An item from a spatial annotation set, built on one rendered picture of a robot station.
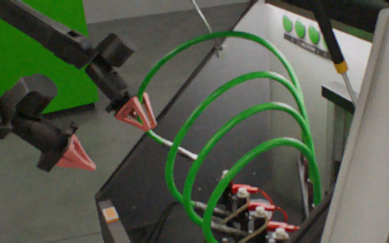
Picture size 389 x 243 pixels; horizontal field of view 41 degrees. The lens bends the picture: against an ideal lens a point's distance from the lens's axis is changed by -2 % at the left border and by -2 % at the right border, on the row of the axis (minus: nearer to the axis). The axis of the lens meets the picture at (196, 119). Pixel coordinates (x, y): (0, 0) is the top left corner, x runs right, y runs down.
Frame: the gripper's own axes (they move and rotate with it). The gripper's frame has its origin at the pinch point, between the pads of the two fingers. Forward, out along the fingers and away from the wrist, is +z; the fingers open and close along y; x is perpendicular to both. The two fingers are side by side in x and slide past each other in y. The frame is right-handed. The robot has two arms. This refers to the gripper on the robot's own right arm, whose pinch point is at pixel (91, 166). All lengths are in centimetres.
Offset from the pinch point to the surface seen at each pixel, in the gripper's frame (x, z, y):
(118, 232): 15.2, 20.4, -19.0
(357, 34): 3, 24, 53
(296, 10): 26, 20, 49
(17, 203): 188, 30, -145
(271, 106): -7.4, 16.1, 33.2
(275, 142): -16.1, 17.1, 30.3
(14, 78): 304, -11, -127
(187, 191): -12.2, 13.1, 12.5
